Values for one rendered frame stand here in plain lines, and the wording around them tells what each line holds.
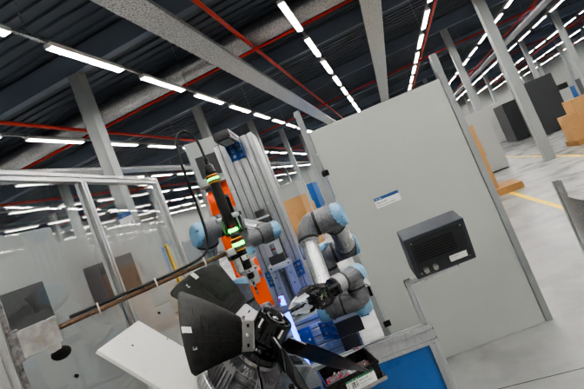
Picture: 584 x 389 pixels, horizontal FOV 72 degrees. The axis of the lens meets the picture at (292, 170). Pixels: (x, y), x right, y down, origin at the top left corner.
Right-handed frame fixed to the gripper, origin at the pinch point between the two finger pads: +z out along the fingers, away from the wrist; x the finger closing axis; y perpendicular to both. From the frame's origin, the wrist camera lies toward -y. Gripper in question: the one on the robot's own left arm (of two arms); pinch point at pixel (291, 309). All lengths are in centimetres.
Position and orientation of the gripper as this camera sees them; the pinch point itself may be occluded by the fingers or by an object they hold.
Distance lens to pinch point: 158.2
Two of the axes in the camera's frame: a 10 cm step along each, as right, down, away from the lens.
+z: -7.9, 2.8, -5.5
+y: 5.3, -1.6, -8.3
